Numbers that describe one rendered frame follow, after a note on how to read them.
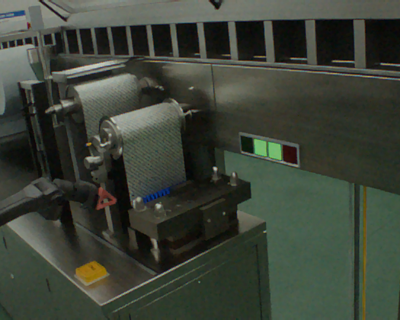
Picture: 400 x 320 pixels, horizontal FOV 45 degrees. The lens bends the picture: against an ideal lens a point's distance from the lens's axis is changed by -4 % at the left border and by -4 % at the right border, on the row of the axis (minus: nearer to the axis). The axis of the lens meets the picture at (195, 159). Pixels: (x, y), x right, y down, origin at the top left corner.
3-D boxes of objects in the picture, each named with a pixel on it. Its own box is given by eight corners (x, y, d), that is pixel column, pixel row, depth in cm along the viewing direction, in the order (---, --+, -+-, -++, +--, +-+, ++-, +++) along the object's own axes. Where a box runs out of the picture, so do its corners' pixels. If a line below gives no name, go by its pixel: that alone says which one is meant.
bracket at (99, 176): (101, 235, 173) (85, 153, 163) (116, 228, 177) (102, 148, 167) (108, 239, 169) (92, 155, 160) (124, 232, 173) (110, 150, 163)
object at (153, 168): (131, 205, 165) (123, 153, 159) (186, 183, 178) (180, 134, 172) (132, 206, 164) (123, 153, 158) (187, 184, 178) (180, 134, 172)
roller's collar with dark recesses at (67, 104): (58, 116, 178) (55, 98, 176) (72, 112, 181) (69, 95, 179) (65, 117, 173) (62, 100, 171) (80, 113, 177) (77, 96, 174)
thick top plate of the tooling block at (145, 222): (130, 226, 161) (127, 209, 159) (220, 187, 184) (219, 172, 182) (158, 241, 149) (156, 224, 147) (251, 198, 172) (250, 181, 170)
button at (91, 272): (76, 275, 148) (75, 269, 147) (96, 267, 152) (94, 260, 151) (87, 284, 143) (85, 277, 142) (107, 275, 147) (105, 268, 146)
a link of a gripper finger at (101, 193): (116, 213, 155) (91, 209, 148) (105, 207, 160) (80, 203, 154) (122, 193, 154) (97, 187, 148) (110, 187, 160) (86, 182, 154)
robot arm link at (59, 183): (58, 184, 142) (52, 174, 146) (49, 203, 143) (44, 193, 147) (78, 188, 146) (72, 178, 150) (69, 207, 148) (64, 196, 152)
